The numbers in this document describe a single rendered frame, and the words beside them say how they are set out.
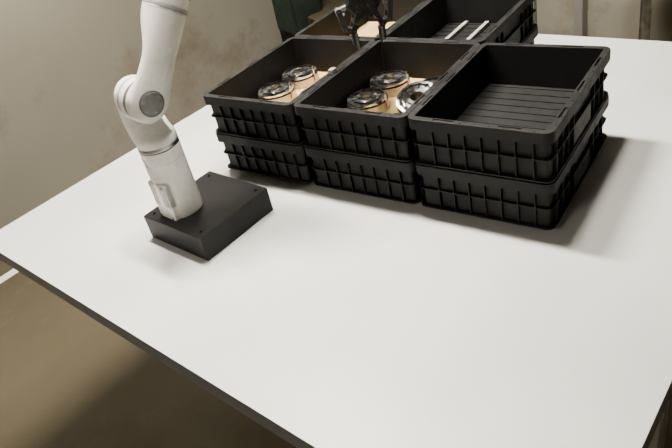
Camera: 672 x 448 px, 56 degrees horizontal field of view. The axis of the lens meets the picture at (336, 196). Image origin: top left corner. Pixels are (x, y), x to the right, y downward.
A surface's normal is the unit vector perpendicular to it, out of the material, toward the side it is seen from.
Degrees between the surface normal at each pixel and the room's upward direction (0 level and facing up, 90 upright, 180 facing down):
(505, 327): 0
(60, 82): 90
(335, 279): 0
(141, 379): 0
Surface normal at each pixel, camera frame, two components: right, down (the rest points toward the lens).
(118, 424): -0.20, -0.82
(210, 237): 0.76, 0.22
